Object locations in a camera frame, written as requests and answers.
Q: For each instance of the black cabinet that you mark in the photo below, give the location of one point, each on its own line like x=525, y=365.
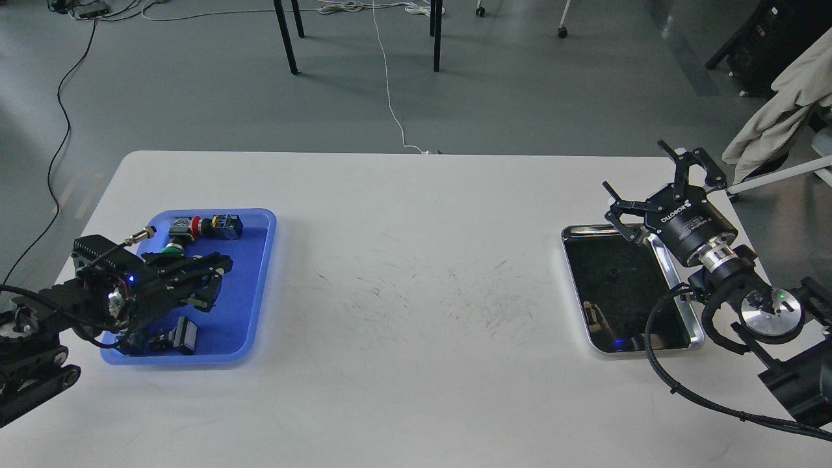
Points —
x=776, y=33

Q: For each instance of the black table leg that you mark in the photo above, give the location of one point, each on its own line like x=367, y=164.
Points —
x=284, y=31
x=435, y=30

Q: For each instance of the blue plastic tray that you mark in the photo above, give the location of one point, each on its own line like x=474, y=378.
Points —
x=226, y=333

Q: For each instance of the black table leg left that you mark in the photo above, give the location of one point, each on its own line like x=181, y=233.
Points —
x=284, y=31

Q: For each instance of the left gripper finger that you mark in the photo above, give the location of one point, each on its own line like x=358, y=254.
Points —
x=198, y=289
x=170, y=265

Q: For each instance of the green push button switch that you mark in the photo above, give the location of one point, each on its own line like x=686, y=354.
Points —
x=173, y=248

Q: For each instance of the beige cloth on chair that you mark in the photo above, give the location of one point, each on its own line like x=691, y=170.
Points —
x=802, y=86

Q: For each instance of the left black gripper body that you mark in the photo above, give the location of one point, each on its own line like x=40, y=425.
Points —
x=113, y=291

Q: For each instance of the red emergency stop button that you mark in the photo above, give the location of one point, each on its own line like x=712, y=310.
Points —
x=187, y=229

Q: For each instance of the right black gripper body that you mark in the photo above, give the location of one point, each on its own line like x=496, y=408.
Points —
x=685, y=224

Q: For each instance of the black square push button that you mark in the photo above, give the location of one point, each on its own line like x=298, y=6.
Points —
x=181, y=338

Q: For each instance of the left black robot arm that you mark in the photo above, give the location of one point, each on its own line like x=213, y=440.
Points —
x=33, y=361

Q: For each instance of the black table leg right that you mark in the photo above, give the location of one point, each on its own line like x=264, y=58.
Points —
x=435, y=30

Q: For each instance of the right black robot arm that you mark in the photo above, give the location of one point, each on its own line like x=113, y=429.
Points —
x=788, y=330

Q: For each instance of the silver metal tray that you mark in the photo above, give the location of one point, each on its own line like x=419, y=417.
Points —
x=615, y=310

